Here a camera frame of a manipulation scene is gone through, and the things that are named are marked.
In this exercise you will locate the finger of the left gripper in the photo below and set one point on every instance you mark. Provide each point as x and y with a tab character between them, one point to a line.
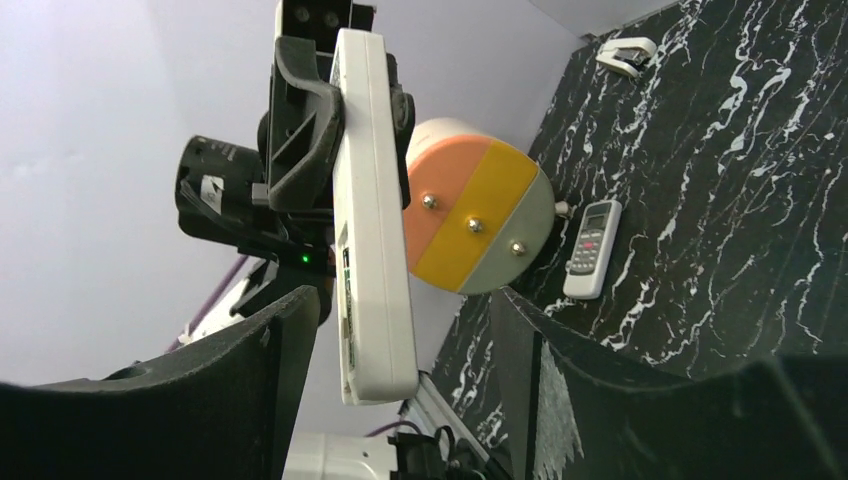
404	119
306	120

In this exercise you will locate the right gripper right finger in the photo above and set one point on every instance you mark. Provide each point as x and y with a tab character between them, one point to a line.
577	410

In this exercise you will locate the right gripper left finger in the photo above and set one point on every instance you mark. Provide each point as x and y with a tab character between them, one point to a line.
223	407

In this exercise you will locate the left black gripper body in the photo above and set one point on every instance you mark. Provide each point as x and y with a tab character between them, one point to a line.
221	191

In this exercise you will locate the white slim remote control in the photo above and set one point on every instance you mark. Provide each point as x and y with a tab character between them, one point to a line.
376	344

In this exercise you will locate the white remote with dark buttons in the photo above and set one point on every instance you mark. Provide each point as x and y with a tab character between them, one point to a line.
586	270

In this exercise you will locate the white drum orange lid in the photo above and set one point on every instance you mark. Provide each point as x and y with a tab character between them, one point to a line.
481	210

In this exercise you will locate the small white clip object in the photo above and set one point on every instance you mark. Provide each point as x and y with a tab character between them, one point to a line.
625	56

